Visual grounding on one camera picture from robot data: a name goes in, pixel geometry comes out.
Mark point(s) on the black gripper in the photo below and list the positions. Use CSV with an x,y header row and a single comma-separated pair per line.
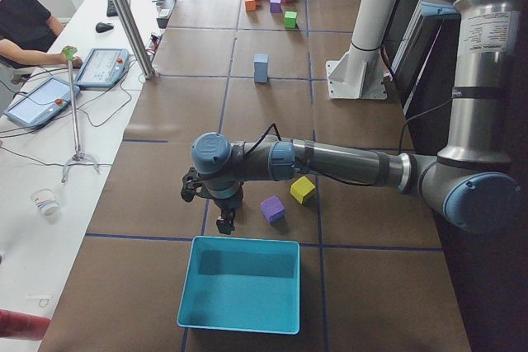
x,y
225,206

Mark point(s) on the light blue foam block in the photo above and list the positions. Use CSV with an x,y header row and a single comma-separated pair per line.
x,y
260,74
261,60

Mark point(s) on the purple foam block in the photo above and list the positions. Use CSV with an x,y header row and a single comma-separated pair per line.
x,y
272,209
275,6

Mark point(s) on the teal plastic bin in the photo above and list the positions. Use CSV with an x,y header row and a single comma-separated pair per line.
x,y
242,284

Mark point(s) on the yellow foam block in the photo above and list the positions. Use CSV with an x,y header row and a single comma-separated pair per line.
x,y
302,190

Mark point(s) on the paper cup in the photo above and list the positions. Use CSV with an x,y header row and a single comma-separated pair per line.
x,y
45,202

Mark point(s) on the far teach pendant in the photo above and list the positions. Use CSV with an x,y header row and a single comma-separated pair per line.
x,y
102,68

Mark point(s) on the teach pendant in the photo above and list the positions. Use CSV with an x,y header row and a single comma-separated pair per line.
x,y
102,68
40,105

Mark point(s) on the green foam block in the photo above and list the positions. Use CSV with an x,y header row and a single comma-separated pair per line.
x,y
290,20

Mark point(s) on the near teach pendant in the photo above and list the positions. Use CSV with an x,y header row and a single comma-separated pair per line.
x,y
40,105

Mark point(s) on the far orange foam block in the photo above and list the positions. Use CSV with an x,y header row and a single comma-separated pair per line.
x,y
250,5

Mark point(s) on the far purple foam block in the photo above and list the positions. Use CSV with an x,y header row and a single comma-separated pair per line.
x,y
275,6

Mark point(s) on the red object at edge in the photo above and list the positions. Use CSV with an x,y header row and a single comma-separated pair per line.
x,y
22,326

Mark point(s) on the metal stand with green knob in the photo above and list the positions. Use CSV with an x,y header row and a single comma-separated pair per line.
x,y
78,157

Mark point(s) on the black computer mouse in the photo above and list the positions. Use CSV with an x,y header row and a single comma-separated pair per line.
x,y
102,27

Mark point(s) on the person in black shirt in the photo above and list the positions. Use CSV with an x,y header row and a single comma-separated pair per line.
x,y
28,30

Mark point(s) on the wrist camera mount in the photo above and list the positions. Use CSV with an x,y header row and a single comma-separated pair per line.
x,y
193,185

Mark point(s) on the aluminium frame post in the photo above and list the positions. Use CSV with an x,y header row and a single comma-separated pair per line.
x,y
132,32

